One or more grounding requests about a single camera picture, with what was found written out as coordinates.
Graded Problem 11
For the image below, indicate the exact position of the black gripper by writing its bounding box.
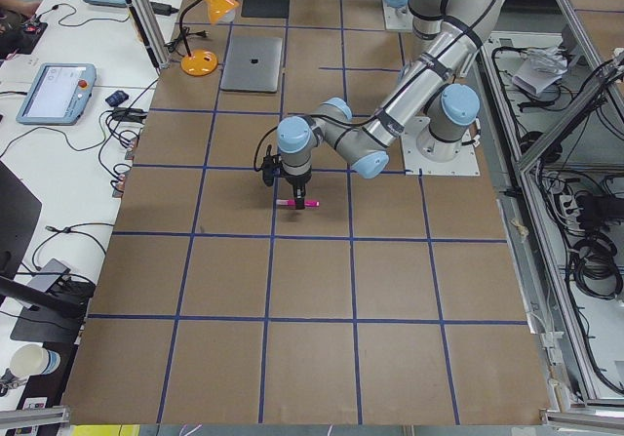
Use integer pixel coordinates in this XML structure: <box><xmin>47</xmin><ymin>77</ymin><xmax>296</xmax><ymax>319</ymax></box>
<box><xmin>284</xmin><ymin>171</ymin><xmax>312</xmax><ymax>210</ymax></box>

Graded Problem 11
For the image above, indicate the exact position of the pink marker pen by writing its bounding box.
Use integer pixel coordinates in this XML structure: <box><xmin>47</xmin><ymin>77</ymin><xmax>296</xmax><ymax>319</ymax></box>
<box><xmin>276</xmin><ymin>199</ymin><xmax>320</xmax><ymax>210</ymax></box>

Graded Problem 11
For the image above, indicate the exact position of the silver laptop notebook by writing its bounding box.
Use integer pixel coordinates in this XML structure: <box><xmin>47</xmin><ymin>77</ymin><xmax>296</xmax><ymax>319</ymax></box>
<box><xmin>220</xmin><ymin>35</ymin><xmax>283</xmax><ymax>93</ymax></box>

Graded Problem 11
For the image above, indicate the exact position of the black mousepad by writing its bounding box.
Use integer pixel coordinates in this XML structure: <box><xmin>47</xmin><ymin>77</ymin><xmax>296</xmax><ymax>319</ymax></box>
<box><xmin>241</xmin><ymin>0</ymin><xmax>290</xmax><ymax>19</ymax></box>

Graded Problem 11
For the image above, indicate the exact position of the orange desk lamp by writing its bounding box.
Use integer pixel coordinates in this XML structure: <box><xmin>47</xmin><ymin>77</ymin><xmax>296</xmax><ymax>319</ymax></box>
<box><xmin>177</xmin><ymin>0</ymin><xmax>241</xmax><ymax>77</ymax></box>

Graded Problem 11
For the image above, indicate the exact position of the dark blue small pouch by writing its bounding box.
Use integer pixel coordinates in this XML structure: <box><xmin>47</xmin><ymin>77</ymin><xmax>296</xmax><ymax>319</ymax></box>
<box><xmin>105</xmin><ymin>90</ymin><xmax>129</xmax><ymax>107</ymax></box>

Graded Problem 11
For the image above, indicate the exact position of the black power adapter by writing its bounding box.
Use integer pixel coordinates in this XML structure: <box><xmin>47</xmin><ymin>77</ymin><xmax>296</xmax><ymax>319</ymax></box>
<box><xmin>150</xmin><ymin>1</ymin><xmax>178</xmax><ymax>16</ymax></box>

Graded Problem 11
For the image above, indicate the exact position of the grey usb hub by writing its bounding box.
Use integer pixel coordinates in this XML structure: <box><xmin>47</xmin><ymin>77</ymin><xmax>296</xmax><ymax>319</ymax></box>
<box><xmin>27</xmin><ymin>258</ymin><xmax>70</xmax><ymax>293</ymax></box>

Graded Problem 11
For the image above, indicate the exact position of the white paper cup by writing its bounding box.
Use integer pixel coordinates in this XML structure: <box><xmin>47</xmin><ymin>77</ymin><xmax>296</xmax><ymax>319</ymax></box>
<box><xmin>9</xmin><ymin>343</ymin><xmax>61</xmax><ymax>378</ymax></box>

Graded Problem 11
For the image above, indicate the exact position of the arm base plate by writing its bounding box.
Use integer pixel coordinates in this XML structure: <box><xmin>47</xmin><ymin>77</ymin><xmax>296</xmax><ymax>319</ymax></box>
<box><xmin>382</xmin><ymin>2</ymin><xmax>413</xmax><ymax>32</ymax></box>
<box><xmin>400</xmin><ymin>116</ymin><xmax>481</xmax><ymax>177</ymax></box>

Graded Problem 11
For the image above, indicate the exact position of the lamp power cable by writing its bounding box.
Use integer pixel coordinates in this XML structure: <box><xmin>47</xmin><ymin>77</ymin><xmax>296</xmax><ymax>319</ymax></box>
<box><xmin>165</xmin><ymin>28</ymin><xmax>211</xmax><ymax>55</ymax></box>

